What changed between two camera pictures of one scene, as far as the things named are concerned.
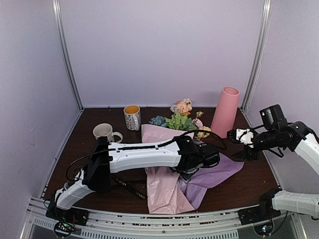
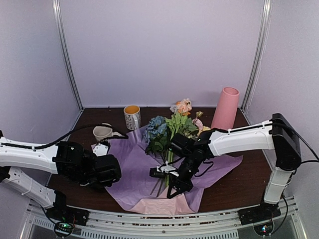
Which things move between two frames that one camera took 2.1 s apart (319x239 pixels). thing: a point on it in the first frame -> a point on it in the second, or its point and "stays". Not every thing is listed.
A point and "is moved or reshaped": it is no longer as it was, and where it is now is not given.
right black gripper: x=247 y=154 -> x=182 y=186
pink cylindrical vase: x=225 y=112 stays
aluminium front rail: x=223 y=224 stays
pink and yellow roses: x=199 y=124 stays
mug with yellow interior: x=132 y=117 stays
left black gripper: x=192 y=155 -> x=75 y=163
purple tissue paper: x=195 y=187 is moved or reshaped
